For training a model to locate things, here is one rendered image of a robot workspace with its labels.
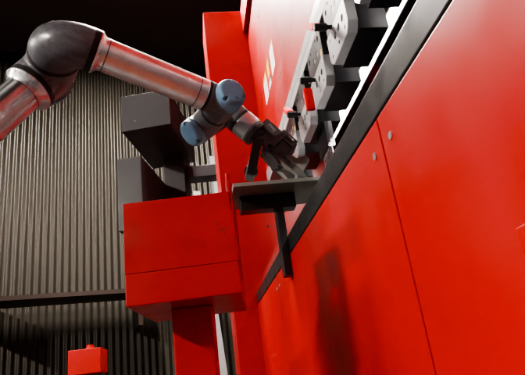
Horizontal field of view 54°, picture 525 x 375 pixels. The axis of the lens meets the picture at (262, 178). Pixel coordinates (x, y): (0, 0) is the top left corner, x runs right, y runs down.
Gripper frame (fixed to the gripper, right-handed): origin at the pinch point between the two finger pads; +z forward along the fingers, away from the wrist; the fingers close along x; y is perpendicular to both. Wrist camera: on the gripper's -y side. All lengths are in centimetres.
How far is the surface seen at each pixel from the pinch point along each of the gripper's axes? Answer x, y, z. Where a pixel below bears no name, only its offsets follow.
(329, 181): -45.5, -15.3, 8.4
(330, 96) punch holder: -16.5, 15.9, -8.5
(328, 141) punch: -3.5, 13.1, -2.9
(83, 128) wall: 283, 23, -205
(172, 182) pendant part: 141, 9, -70
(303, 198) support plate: 5.4, -0.5, 1.9
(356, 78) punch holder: -23.1, 20.3, -5.7
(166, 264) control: -53, -45, 0
